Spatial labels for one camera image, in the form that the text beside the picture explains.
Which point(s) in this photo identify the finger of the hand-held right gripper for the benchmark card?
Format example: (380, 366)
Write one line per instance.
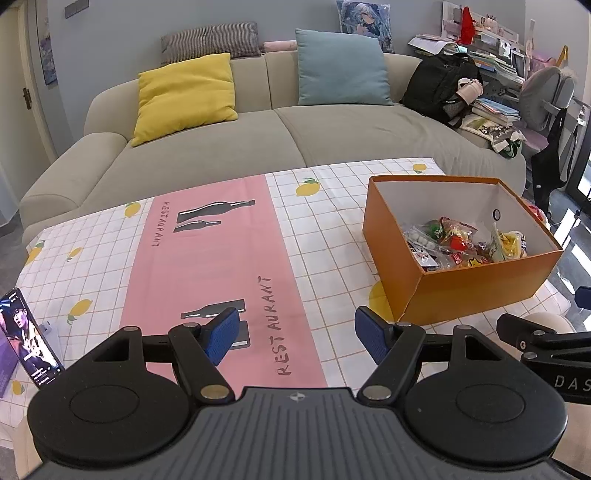
(585, 295)
(512, 325)

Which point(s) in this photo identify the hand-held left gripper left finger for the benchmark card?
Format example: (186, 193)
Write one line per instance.
(224, 334)

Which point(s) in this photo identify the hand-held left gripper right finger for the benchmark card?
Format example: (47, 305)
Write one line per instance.
(371, 334)

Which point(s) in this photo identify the orange cardboard box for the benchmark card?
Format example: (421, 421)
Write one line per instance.
(485, 290)

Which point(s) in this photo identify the yellow snack packet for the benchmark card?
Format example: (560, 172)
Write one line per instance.
(471, 261)

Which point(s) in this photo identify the green chips bag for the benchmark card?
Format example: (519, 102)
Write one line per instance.
(508, 242)

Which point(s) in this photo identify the white biscuit stick packet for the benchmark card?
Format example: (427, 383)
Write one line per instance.
(424, 257)

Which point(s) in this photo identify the white candy balls packet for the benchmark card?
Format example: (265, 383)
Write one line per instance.
(421, 237)

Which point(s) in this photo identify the orange red snack packet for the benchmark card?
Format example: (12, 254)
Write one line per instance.
(457, 226)

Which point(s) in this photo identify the white round stool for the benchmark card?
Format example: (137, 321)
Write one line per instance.
(551, 321)

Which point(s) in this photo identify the plastic trash bag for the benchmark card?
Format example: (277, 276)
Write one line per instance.
(538, 212)

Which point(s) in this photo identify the black jacket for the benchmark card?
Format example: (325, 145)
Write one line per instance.
(549, 161)

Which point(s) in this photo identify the printed tote bag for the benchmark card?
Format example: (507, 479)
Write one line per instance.
(489, 131)

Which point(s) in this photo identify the smartphone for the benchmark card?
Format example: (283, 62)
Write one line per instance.
(27, 337)

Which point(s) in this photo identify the beige sofa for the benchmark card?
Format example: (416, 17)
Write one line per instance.
(346, 134)

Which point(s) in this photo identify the stack of books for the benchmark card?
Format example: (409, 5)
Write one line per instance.
(494, 110)

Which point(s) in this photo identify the grey desk chair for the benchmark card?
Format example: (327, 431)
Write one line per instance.
(545, 87)

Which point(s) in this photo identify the purple box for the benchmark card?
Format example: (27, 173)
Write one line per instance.
(7, 376)

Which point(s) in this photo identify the pink bottle pouch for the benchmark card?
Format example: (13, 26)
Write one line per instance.
(471, 91)

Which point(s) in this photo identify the white tablet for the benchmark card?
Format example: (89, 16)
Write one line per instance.
(518, 64)

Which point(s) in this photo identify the yellow pillow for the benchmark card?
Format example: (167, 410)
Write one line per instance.
(184, 97)

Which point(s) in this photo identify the black backpack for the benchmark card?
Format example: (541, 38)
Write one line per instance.
(434, 83)

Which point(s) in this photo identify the blue pillow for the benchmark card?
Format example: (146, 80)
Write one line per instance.
(341, 69)

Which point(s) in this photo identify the white door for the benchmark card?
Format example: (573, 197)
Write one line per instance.
(18, 152)

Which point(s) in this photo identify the white desk shelf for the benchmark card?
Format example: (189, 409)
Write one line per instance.
(494, 27)

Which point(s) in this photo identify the pile of papers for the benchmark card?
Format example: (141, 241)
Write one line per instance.
(429, 44)

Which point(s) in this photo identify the pink pillow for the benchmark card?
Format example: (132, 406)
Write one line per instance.
(279, 46)

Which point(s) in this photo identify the red bag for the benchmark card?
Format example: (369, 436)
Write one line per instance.
(467, 25)

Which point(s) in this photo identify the grey checked pillow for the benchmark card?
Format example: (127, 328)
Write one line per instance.
(207, 39)

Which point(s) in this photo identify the figure print pillow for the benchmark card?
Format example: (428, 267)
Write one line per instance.
(364, 21)

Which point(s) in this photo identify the wall poster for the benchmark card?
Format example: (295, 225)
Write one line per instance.
(48, 55)

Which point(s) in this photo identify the grey wall panel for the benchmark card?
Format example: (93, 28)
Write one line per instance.
(76, 8)

